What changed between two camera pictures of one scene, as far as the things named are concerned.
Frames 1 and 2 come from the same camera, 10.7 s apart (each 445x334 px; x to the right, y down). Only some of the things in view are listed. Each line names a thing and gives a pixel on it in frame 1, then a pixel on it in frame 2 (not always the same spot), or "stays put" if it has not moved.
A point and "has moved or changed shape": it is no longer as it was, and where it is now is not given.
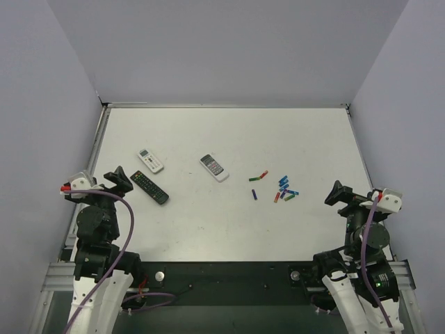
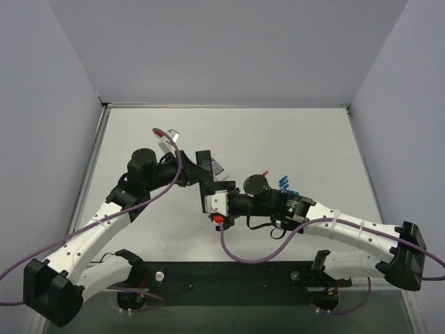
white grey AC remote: x=215 y=169 stays put
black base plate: x=231 y=283 stays put
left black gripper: x=99 y=194 to x=184 y=168
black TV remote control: x=149 y=187 has moved or changed shape
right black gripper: x=352 y=202 to x=203 y=188
